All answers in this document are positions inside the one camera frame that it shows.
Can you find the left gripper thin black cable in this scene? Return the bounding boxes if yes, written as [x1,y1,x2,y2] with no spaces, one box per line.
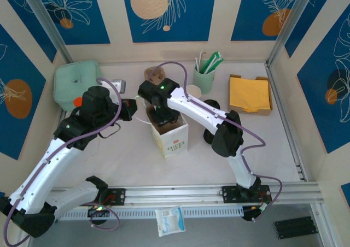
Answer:
[98,122,121,139]

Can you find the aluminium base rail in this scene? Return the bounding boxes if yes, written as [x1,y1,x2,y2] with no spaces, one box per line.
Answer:
[26,183,322,210]

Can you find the white wrapped straw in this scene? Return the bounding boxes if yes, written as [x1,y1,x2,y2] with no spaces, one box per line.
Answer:
[203,55,215,74]

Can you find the cardboard cup carrier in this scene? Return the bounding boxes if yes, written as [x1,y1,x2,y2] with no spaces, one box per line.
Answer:
[144,66,167,87]

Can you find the aluminium corner post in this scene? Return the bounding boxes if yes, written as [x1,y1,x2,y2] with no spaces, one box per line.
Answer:
[266,0,320,67]
[19,0,74,64]

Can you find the black ribbed bars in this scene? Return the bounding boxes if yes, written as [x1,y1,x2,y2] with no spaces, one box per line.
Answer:
[272,216,319,240]

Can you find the printed white paper bag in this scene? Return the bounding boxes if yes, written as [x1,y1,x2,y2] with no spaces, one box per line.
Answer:
[135,96,190,160]

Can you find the aluminium side rail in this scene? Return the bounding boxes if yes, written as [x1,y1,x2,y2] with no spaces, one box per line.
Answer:
[264,62,310,183]

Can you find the white slotted cable duct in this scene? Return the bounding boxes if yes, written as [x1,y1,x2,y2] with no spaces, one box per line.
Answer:
[56,206,244,221]

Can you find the white blue plastic packet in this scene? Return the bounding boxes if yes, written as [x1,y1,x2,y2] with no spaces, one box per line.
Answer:
[155,205,186,237]

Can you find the mint green straw holder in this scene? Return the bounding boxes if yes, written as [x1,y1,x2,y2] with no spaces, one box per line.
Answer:
[193,65,216,95]

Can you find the mint green lidded container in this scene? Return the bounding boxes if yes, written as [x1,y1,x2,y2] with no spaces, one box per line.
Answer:
[53,60,102,111]

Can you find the aluminium frame strut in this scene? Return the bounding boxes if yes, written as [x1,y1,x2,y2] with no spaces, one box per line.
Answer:
[310,203,337,247]

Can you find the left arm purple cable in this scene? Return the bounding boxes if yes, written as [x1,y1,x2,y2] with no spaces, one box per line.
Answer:
[4,77,123,246]

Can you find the green wrapped straw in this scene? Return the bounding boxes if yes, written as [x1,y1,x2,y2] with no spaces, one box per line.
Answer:
[208,56,224,74]
[204,51,221,74]

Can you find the cardboard napkin box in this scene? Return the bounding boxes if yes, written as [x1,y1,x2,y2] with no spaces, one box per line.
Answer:
[227,74,273,116]

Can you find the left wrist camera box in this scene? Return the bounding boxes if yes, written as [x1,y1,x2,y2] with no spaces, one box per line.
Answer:
[110,79,127,94]

